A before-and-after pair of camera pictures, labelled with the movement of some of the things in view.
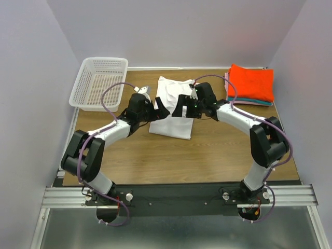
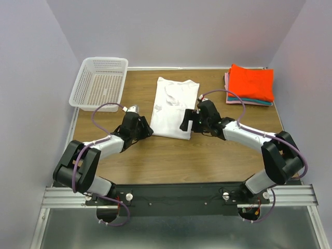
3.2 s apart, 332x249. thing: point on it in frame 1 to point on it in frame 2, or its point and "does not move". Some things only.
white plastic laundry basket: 95,73 does not move
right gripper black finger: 183,100 to 190,114
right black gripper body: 195,109 to 204,125
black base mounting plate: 172,199 does not move
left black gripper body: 148,113 to 142,130
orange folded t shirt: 254,83 does not move
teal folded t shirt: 264,101 does not move
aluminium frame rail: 293,196 does not move
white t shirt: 169,91 does not move
